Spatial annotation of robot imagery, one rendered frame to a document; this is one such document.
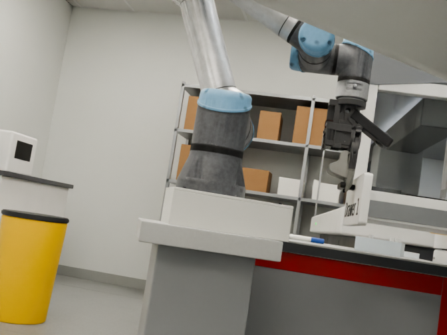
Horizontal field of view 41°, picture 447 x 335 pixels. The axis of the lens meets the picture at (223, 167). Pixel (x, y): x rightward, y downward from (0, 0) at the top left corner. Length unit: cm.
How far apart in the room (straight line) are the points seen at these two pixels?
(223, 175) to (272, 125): 418
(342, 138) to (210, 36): 40
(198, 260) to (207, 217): 9
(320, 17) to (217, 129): 82
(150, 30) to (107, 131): 114
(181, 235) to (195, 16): 57
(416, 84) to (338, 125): 96
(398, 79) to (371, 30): 184
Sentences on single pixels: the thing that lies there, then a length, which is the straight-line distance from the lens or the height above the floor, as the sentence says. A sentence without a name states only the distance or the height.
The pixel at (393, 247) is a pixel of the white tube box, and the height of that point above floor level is 78.
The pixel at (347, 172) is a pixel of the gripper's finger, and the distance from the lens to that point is 138.
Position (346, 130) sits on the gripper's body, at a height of 103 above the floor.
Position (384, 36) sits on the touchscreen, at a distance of 48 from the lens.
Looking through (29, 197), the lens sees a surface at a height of 74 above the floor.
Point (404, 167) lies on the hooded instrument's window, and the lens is 228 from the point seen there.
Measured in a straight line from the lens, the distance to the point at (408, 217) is 130.
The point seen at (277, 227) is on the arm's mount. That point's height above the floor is 79.
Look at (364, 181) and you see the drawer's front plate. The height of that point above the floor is 91.
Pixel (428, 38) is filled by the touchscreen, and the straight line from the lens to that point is 51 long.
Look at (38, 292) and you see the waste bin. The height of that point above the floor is 20.
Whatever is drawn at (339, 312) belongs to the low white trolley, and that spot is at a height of 61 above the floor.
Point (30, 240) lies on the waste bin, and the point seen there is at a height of 50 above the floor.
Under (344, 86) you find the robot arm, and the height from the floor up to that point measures 113.
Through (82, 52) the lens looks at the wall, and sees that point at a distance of 655.
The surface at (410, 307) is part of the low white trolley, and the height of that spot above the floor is 65.
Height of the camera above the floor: 78
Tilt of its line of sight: 5 degrees up
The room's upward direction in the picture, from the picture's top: 9 degrees clockwise
